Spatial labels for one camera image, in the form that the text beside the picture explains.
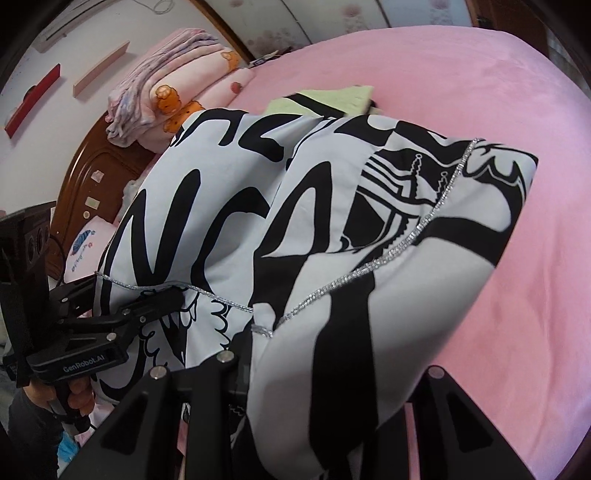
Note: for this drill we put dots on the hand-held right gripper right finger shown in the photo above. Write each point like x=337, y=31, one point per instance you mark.
x=434, y=392

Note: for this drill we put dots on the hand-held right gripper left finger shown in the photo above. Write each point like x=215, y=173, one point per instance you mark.
x=231, y=378

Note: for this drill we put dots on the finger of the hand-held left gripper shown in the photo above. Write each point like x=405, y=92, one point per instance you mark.
x=138, y=316
x=69, y=295

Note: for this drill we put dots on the black and white printed jacket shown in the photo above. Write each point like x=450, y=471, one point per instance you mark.
x=323, y=277

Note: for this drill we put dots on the person's left forearm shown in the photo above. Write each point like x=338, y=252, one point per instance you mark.
x=27, y=438

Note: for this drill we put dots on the person's left hand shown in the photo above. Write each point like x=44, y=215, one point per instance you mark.
x=85, y=399

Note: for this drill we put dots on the pink pillow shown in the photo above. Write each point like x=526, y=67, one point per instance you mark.
x=87, y=249

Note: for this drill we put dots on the wooden headboard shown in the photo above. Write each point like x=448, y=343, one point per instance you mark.
x=101, y=184

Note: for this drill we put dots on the crumpled pink sheet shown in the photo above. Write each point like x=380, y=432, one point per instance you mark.
x=131, y=194

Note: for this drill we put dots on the stack of pink folded blankets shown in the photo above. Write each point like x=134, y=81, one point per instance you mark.
x=152, y=74

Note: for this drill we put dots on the folded pink cartoon quilt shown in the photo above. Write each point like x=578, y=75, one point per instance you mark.
x=221, y=85

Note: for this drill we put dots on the white air conditioner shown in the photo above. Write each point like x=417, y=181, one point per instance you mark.
x=69, y=25

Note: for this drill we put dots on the small dark device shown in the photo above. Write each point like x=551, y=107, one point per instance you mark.
x=265, y=60

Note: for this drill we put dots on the light green garment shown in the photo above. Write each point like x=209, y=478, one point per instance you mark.
x=332, y=97

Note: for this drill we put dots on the floral sliding door wardrobe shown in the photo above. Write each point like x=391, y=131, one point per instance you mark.
x=346, y=14

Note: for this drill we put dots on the brown wooden door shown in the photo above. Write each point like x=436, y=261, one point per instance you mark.
x=498, y=11

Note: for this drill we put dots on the red wall shelf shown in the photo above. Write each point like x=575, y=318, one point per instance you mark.
x=32, y=101

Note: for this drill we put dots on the pink wall shelf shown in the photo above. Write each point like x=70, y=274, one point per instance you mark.
x=101, y=69

